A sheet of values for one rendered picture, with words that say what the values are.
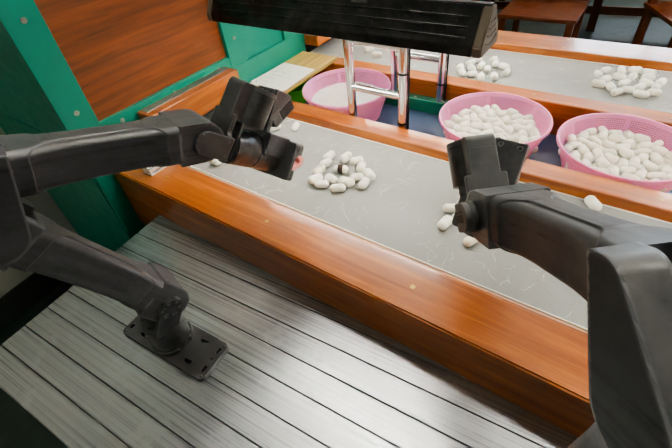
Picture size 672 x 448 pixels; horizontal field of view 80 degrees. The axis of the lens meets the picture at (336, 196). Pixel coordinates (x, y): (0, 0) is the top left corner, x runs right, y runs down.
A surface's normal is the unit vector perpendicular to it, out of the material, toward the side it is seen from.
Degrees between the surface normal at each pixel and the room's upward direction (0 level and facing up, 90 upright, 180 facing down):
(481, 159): 44
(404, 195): 0
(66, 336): 0
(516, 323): 0
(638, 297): 34
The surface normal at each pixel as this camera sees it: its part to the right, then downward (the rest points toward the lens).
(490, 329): -0.10, -0.76
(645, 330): -0.04, -0.27
